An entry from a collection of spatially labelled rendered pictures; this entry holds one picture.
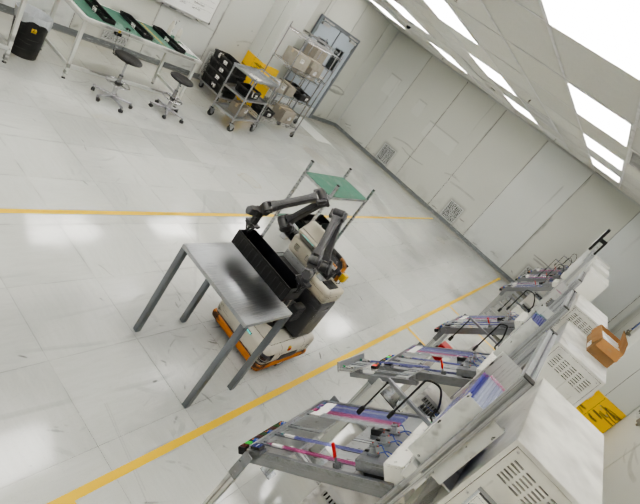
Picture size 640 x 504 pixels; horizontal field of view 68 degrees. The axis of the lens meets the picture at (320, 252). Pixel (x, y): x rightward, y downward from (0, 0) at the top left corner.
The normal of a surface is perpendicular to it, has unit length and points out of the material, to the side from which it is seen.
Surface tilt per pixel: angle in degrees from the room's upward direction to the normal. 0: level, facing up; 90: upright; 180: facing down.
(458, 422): 90
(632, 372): 90
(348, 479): 90
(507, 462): 90
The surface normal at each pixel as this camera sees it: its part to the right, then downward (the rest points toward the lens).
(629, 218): -0.52, 0.06
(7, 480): 0.55, -0.74
